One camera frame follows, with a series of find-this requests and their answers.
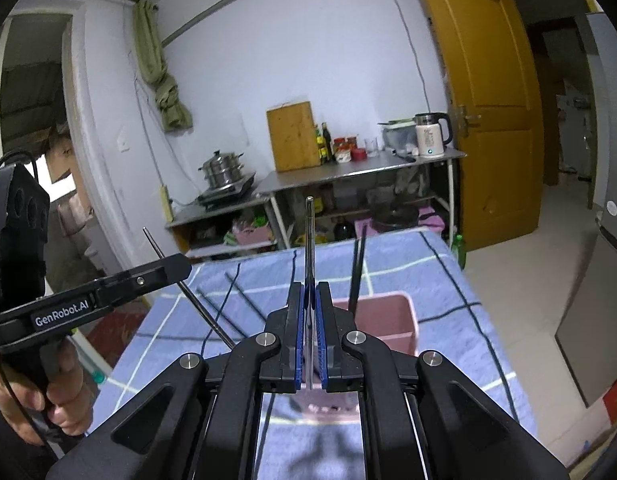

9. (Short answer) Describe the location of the low steel counter shelf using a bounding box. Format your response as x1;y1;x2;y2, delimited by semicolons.
166;192;280;261

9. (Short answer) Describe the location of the translucent plastic storage box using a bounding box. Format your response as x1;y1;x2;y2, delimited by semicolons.
381;120;419;154

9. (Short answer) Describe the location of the person's left hand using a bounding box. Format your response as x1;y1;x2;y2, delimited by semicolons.
0;342;97;446

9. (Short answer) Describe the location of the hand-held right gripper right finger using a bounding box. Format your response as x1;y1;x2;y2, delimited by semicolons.
315;282;571;480

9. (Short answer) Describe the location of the steel kitchen table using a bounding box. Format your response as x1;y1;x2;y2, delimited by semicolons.
256;147;466;261

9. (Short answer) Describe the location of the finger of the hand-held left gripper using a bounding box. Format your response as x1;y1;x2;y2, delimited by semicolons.
91;254;192;307

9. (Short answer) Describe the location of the pink plastic basket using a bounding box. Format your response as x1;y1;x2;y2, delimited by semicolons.
228;225;275;247

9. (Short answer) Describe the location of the yellow wooden door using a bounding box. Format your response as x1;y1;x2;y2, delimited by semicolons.
408;0;549;253

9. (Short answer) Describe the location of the wooden cutting board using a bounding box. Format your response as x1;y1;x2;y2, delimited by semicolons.
266;101;323;173

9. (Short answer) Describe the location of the steel steamer pot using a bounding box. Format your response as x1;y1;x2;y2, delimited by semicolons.
198;149;245;190

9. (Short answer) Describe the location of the pink plastic utensil holder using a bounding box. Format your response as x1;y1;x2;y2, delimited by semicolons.
296;294;420;413

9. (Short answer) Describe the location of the green knotted curtain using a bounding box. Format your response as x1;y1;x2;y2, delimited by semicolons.
133;0;194;131

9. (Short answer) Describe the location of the blue checked tablecloth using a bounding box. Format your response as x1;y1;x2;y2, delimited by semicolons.
86;230;539;480

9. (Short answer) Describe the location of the white refrigerator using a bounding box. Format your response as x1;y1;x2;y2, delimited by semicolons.
555;10;617;408

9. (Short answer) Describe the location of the air conditioner cable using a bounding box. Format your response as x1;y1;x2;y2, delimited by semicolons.
382;0;455;113

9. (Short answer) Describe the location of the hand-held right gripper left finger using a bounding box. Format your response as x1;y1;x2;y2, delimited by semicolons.
46;282;309;480

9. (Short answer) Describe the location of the black cooking pot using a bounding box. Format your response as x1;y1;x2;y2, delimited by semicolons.
375;206;419;234

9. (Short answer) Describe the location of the black induction cooker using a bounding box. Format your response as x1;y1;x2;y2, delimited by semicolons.
196;172;256;206

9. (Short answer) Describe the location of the white electric kettle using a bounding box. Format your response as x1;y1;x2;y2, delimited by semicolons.
413;112;454;159

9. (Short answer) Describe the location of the metal door handle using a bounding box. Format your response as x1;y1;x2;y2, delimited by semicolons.
455;105;482;136

